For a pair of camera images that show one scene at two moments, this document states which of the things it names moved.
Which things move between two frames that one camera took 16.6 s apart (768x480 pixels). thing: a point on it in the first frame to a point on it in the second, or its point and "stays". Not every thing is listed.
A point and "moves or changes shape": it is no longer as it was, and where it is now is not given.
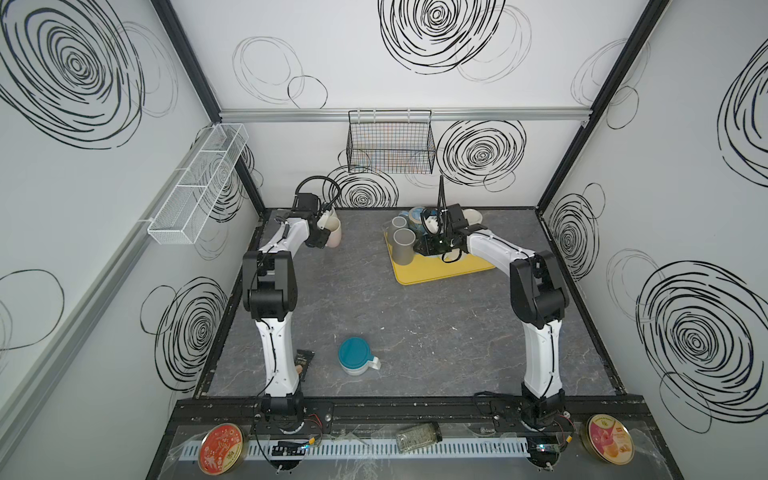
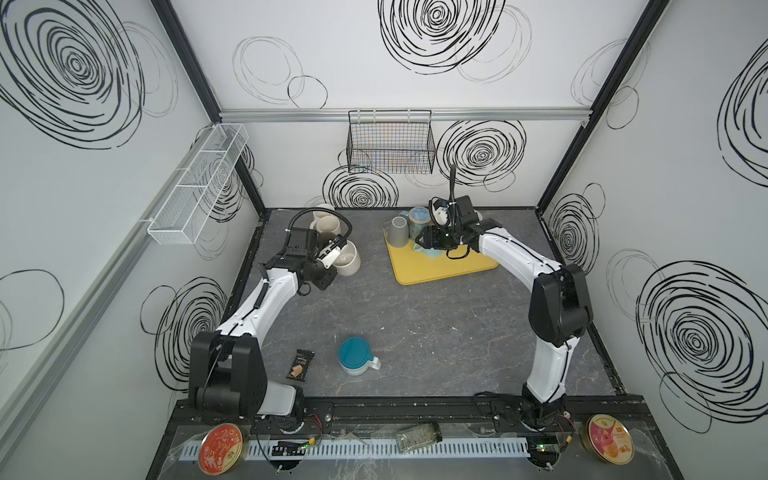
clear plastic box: [417, 437] stays
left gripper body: [321, 234] to [325, 274]
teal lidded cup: [355, 356] stays
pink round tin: [608, 437] stays
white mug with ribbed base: [333, 223] moves or changes shape
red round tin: [221, 449] stays
